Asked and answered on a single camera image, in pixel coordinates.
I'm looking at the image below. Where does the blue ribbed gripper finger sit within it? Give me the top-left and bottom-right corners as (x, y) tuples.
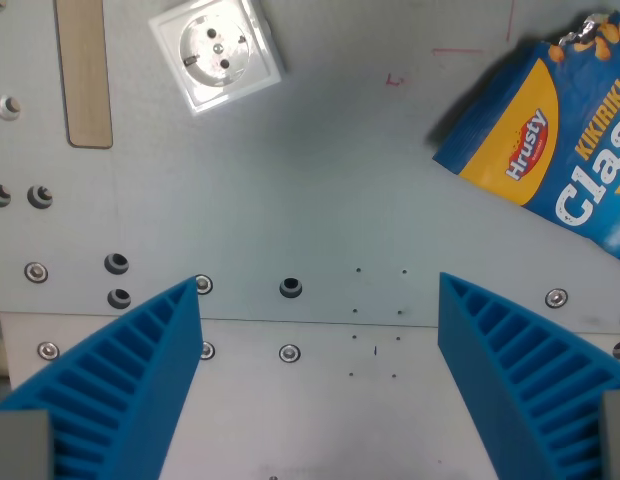
(437, 271), (620, 480)
(0, 275), (203, 480)

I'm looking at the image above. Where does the blue Hrusty snack bag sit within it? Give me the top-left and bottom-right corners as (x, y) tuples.
(432, 10), (620, 266)

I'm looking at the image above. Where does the white plastic peg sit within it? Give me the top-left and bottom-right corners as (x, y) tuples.
(0, 93), (22, 122)

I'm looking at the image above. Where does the white wall power socket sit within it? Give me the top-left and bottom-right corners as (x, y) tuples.
(148, 0), (287, 117)

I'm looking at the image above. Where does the light wooden strip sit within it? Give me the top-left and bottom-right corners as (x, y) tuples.
(53, 0), (114, 150)

